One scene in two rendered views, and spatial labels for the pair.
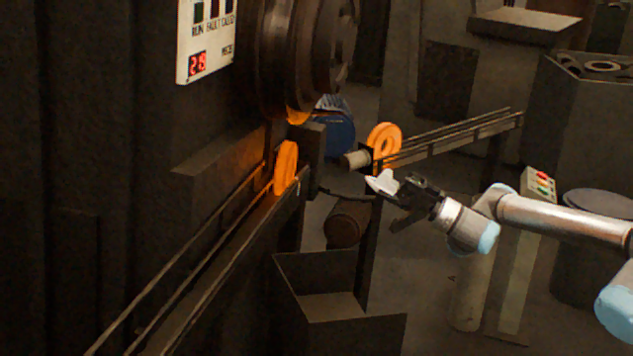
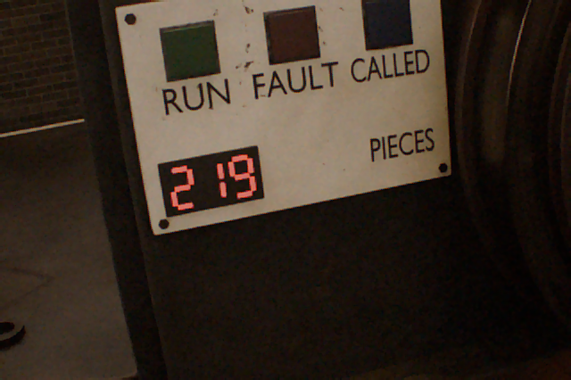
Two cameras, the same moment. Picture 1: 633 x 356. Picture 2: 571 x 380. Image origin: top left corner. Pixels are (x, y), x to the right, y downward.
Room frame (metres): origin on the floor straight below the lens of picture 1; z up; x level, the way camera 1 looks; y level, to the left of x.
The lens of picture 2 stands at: (1.23, -0.24, 1.27)
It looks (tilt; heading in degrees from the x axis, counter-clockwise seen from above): 18 degrees down; 64
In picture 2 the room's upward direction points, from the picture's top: 7 degrees counter-clockwise
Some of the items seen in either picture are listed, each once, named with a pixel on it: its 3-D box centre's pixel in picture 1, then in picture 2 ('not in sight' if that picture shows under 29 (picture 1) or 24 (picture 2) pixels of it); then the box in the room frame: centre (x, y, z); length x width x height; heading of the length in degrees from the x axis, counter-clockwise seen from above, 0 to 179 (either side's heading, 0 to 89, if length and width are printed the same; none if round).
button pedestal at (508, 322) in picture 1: (523, 257); not in sight; (2.32, -0.76, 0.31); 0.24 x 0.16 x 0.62; 168
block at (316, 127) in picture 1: (305, 160); not in sight; (2.05, 0.07, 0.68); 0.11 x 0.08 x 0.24; 78
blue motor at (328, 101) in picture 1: (326, 123); not in sight; (4.10, 0.03, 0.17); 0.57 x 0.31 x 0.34; 8
